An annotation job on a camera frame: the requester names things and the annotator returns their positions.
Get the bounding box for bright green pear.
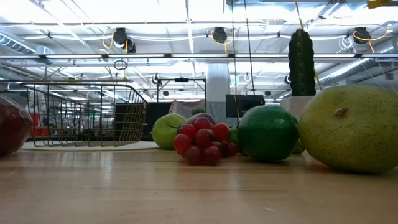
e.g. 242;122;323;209
151;113;187;150

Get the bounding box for small green lime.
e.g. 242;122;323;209
290;139;306;156
229;126;239;144

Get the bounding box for speckled yellow-green pear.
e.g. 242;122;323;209
298;84;398;175

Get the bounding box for dark red pomegranate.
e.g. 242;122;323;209
0;95;34;157

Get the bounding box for tan draped cloth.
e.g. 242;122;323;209
169;99;210;119

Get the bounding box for red grape bunch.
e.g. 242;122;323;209
173;116;239;167

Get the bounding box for black flat monitor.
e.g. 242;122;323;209
225;94;266;118

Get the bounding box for long ceiling light bar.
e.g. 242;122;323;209
0;53;398;60

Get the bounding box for large dark green lime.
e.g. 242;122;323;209
236;105;300;162

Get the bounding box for white plate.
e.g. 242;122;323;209
21;141;161;152

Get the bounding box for green artificial cactus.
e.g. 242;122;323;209
288;28;317;97

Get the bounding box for red storage bins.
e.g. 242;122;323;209
29;113;50;138

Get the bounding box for black rig frame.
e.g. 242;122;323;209
156;77;208;103

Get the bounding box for gold wire basket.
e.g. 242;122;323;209
20;81;149;147

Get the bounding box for black ceiling cable reel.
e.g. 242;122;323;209
125;37;137;54
212;26;228;44
112;27;129;47
353;26;373;45

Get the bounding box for hanging black cable loop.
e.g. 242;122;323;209
113;59;129;71

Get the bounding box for silver ceiling duct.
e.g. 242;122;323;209
0;32;55;65
318;37;398;86

